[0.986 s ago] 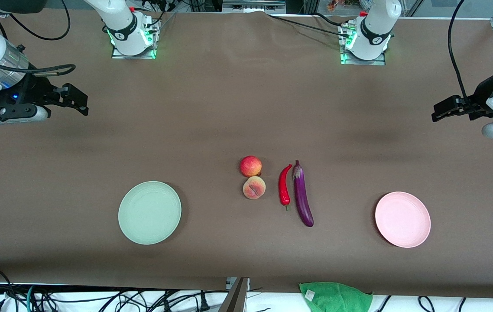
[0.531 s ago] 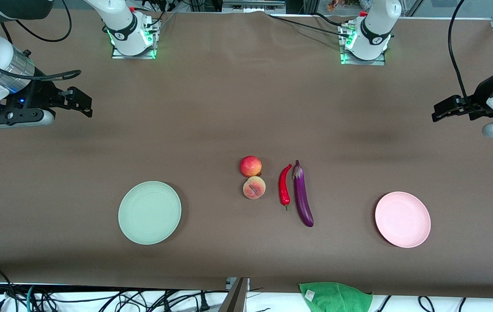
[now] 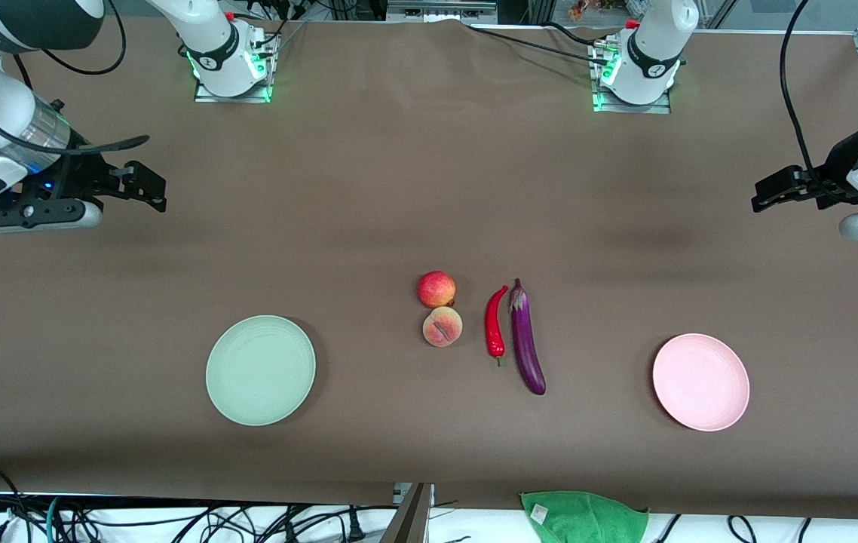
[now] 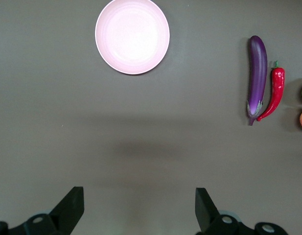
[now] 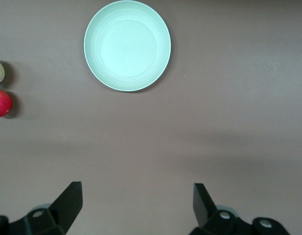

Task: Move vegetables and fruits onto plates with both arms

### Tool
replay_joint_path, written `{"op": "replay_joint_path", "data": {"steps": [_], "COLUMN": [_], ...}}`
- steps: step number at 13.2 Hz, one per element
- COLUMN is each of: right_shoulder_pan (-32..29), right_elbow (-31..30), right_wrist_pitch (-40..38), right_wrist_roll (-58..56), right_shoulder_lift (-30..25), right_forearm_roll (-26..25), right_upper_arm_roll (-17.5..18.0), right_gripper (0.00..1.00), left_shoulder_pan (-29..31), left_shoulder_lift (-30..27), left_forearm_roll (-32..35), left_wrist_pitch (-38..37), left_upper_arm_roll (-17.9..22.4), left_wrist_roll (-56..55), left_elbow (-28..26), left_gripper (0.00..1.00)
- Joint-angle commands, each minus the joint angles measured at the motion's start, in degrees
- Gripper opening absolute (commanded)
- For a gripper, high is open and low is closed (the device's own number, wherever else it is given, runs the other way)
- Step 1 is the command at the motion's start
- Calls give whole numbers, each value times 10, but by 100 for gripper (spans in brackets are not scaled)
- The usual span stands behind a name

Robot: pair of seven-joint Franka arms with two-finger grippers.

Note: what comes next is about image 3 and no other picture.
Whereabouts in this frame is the pink round plate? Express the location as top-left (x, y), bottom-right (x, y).
top-left (652, 333), bottom-right (751, 433)

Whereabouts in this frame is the red chili pepper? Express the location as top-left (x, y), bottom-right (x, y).
top-left (484, 284), bottom-right (510, 367)

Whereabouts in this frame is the aluminium profile beam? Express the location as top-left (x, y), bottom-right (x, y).
top-left (380, 483), bottom-right (434, 543)

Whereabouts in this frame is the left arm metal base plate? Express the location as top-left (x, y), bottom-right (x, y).
top-left (591, 41), bottom-right (675, 115)

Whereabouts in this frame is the black cable across table cover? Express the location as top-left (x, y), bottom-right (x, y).
top-left (467, 23), bottom-right (614, 67)

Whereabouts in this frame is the light green round plate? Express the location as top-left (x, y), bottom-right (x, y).
top-left (205, 314), bottom-right (317, 428)

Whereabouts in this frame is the purple eggplant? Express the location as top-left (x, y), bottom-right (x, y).
top-left (509, 278), bottom-right (547, 397)

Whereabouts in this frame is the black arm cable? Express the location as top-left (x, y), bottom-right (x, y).
top-left (0, 0), bottom-right (151, 155)
top-left (779, 0), bottom-right (852, 191)

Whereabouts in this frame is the red apple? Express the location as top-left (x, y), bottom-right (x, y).
top-left (417, 270), bottom-right (457, 309)

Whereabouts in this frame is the yellow pink peach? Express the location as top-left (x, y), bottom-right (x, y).
top-left (421, 305), bottom-right (464, 348)

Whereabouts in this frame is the brown table cover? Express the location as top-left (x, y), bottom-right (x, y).
top-left (0, 19), bottom-right (858, 521)

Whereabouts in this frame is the grey power strip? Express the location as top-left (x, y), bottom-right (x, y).
top-left (388, 0), bottom-right (498, 20)

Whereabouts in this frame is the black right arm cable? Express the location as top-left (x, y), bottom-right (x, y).
top-left (0, 0), bottom-right (151, 155)

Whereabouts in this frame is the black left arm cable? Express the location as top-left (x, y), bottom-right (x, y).
top-left (779, 0), bottom-right (852, 191)

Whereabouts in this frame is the green cloth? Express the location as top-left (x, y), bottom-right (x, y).
top-left (519, 490), bottom-right (650, 543)

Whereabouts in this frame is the orange toy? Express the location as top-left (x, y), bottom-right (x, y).
top-left (568, 0), bottom-right (626, 21)

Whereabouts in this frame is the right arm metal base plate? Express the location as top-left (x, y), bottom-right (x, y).
top-left (192, 34), bottom-right (280, 104)

